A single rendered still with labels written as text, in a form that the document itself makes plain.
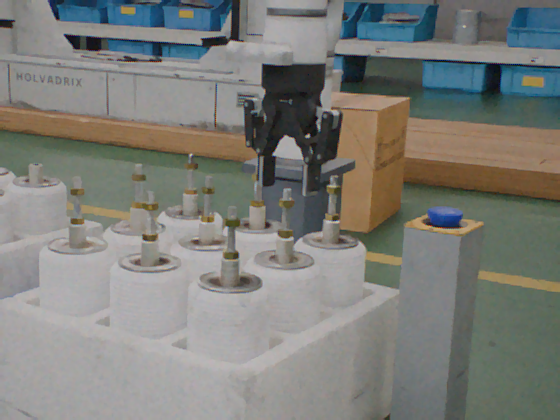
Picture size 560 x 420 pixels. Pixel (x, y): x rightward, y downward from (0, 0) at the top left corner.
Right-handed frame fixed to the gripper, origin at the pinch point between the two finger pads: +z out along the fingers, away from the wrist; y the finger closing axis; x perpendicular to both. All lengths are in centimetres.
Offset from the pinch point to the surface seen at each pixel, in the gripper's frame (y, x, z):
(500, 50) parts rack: 201, -406, 11
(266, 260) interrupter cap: 0.9, 2.3, 10.0
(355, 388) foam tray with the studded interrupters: -6.4, -7.7, 27.4
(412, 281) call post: -14.4, -6.6, 10.7
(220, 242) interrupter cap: 10.9, 0.4, 10.2
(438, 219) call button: -16.0, -8.5, 3.1
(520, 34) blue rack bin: 194, -412, 2
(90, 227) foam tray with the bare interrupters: 50, -8, 17
